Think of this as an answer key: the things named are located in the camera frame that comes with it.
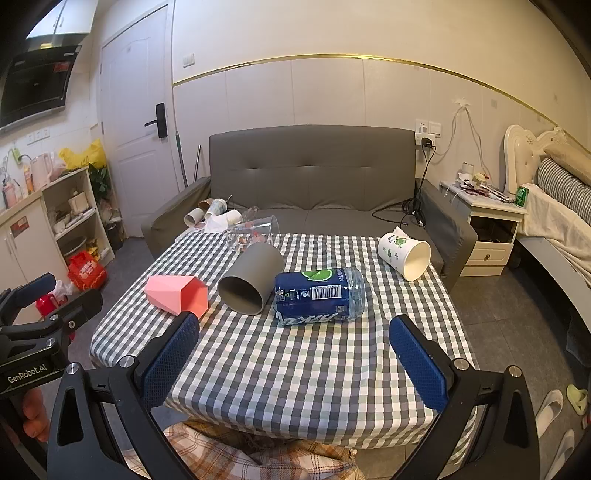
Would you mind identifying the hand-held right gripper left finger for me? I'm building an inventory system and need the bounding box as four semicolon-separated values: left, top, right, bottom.
46;311;201;480

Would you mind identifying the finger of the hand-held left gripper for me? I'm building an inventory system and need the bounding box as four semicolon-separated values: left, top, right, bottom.
0;272;57;329
0;289;105;352

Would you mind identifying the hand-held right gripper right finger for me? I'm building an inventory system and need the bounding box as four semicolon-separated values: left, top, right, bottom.
389;315;542;480

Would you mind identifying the pink angular cup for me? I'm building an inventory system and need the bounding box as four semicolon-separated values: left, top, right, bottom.
144;275;210;319

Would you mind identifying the white green print paper cup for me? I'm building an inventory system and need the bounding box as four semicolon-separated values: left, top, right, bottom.
377;226;432;281

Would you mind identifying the grey cup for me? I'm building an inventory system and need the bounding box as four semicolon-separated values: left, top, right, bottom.
217;242;285;316

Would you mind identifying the clear plastic cup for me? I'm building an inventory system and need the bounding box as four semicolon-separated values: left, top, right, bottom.
226;215;281;253

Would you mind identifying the person's left hand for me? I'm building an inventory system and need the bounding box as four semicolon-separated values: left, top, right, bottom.
22;389;51;443

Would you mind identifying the red container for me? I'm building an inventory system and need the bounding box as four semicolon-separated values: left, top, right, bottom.
35;295;59;320

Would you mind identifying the red shopping bag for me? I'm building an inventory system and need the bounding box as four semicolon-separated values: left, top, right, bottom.
67;251;108;292

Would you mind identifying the white kitchen cabinet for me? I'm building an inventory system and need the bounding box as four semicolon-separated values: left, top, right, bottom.
0;189;75;301

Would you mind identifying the open shelf cabinet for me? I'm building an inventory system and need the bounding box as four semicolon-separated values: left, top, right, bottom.
41;166;116;278

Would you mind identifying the pink kettle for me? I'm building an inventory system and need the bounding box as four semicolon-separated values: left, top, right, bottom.
28;154;55;191

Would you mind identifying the grey checked tablecloth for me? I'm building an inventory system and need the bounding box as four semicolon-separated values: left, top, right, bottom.
90;230;479;462

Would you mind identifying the green potted plant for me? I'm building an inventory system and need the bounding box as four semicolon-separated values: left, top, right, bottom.
89;164;112;205

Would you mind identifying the blue label plastic bottle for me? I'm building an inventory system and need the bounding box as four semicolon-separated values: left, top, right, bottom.
273;266;366;328

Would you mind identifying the white door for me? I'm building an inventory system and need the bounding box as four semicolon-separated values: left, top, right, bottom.
100;4;181;239

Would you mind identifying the white slipper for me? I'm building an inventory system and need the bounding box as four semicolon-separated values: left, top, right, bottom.
534;388;564;437
544;429;576;480

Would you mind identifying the yellow plastic bag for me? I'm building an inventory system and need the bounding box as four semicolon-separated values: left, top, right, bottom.
58;139;107;173

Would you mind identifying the crumpled white tissue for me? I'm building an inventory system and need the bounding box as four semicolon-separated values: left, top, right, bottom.
202;215;232;234

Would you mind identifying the pale green slipper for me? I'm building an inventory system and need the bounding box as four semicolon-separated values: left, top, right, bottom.
565;384;590;416

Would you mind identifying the cream nightstand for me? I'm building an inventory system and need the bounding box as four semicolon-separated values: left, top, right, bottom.
438;178;529;278

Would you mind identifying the cream blanket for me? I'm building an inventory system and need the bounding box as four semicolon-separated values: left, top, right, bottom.
518;183;591;303

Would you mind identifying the black range hood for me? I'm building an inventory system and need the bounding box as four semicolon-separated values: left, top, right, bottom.
0;34;83;133

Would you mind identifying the grey sofa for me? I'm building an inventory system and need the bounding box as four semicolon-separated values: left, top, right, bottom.
141;124;479;292

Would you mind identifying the checked pillow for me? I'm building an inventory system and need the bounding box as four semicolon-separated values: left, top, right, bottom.
536;157;591;223

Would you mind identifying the cream bed headboard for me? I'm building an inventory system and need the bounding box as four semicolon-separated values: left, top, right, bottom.
503;124;583;197

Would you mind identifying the beige pillow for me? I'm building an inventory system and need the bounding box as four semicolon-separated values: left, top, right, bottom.
542;145;591;186

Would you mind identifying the grey bed frame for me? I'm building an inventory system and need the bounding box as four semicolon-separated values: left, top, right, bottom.
514;233;591;335

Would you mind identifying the black cable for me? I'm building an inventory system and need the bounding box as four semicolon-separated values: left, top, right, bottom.
372;147;437;228

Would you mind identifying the mop handle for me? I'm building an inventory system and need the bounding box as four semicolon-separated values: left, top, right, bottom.
174;131;189;188

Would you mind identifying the black door lock handle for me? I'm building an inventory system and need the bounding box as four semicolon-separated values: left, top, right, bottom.
144;103;168;138

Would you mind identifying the white cable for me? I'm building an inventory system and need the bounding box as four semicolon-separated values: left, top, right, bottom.
433;99;491;177

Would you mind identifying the wall power socket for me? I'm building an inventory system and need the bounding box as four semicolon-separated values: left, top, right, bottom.
414;119;443;147

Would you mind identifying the white wall cupboard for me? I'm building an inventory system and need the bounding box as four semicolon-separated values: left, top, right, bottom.
25;0;100;40

